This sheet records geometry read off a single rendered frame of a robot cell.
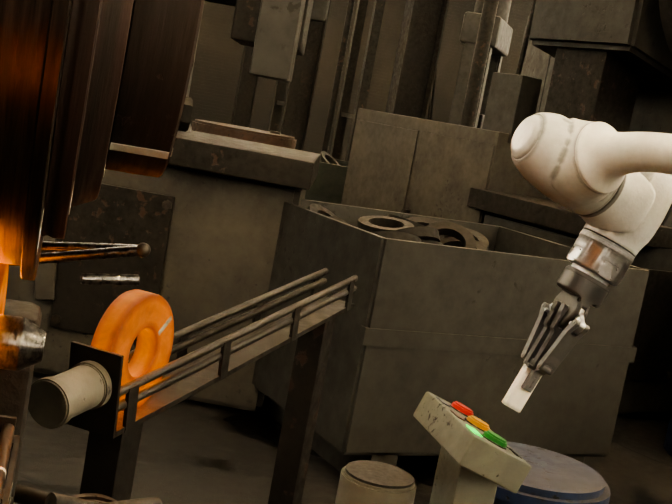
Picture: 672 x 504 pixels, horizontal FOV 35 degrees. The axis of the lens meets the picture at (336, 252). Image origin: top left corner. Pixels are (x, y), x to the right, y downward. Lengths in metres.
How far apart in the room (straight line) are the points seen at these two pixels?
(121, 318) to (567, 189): 0.65
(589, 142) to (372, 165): 3.91
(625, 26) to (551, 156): 2.85
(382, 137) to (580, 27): 1.31
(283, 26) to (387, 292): 0.88
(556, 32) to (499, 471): 3.15
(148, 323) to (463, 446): 0.53
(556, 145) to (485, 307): 1.70
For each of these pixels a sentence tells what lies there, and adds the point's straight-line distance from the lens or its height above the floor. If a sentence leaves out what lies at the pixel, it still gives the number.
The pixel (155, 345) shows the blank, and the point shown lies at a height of 0.71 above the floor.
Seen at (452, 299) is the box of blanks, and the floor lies 0.59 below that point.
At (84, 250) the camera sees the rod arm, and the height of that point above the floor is 0.89.
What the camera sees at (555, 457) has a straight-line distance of 2.34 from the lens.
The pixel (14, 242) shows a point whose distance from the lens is 0.78.
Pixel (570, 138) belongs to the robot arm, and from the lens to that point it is 1.55.
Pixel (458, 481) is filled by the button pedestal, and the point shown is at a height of 0.52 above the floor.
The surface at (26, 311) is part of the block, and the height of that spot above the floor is 0.80.
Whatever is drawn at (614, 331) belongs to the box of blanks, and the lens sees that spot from 3.55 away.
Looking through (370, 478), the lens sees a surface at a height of 0.52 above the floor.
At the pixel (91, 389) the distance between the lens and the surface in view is 1.32.
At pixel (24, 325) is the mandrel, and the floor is 0.84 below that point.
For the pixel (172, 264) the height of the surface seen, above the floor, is 0.47.
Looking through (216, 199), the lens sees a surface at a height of 0.71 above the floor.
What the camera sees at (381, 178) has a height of 0.78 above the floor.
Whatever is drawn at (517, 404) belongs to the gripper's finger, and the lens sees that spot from 1.70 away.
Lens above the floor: 1.05
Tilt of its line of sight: 7 degrees down
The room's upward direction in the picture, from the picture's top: 10 degrees clockwise
